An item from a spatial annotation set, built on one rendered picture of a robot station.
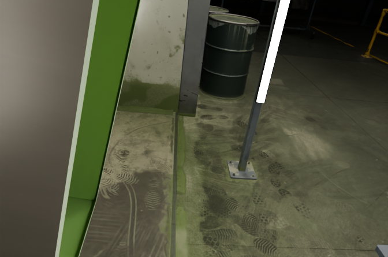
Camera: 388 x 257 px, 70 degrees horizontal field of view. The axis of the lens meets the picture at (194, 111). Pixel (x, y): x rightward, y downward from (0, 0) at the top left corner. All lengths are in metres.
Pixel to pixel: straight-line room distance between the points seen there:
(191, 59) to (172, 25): 0.34
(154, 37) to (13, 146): 2.23
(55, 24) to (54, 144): 0.13
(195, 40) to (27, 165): 2.25
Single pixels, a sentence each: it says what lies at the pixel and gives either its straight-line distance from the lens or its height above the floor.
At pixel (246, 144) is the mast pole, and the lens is 2.05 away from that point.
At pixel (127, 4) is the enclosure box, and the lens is 0.87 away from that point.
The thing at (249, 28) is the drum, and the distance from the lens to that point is 3.09.
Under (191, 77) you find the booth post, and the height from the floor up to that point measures 0.43.
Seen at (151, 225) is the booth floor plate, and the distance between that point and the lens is 1.70.
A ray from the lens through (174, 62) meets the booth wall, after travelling 2.58.
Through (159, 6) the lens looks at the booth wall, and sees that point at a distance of 2.47.
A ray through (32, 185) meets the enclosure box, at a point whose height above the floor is 1.11.
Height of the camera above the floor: 1.36
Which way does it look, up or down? 28 degrees down
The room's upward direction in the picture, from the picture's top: 7 degrees clockwise
